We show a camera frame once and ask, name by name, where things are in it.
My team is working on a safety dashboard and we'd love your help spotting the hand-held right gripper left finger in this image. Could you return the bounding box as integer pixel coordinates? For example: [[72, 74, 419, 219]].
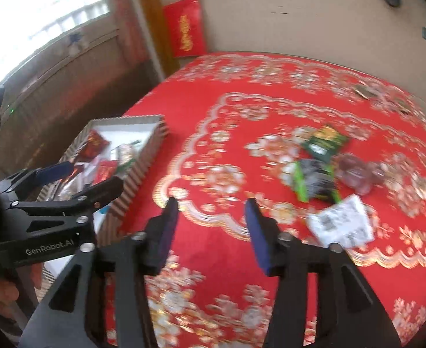
[[17, 196, 180, 348]]

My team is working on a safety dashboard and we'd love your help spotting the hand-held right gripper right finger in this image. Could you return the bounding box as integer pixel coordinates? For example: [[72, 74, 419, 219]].
[[244, 199, 402, 348]]

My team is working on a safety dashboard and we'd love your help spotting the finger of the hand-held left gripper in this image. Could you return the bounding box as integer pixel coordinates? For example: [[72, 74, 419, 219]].
[[0, 161, 74, 204], [15, 176, 124, 225]]

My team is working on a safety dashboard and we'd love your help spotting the striped cardboard box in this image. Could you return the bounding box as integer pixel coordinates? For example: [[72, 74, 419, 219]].
[[35, 115, 169, 294]]

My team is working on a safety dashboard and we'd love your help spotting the red snack packet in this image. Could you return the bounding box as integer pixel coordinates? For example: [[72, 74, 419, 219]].
[[79, 130, 110, 164], [91, 159, 119, 185]]

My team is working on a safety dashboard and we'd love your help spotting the green and white snack packet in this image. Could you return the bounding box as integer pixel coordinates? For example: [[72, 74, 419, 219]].
[[117, 143, 141, 171]]

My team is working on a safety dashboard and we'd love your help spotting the black and green snack packet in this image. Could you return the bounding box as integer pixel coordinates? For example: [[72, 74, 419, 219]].
[[292, 159, 341, 204]]

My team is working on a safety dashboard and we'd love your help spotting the red floral tablecloth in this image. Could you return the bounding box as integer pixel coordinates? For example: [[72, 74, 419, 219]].
[[35, 51, 426, 348]]

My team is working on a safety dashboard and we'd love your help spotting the green and yellow snack packet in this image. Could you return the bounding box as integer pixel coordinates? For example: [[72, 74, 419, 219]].
[[301, 124, 349, 164]]

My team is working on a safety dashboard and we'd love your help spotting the window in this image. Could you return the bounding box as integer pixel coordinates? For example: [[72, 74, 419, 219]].
[[0, 0, 110, 88]]

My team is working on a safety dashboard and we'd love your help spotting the wooden door frame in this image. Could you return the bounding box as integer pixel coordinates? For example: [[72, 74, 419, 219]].
[[133, 0, 181, 73]]

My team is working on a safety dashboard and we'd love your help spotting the red wall decoration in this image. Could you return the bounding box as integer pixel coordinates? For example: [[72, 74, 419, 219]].
[[163, 0, 207, 58]]

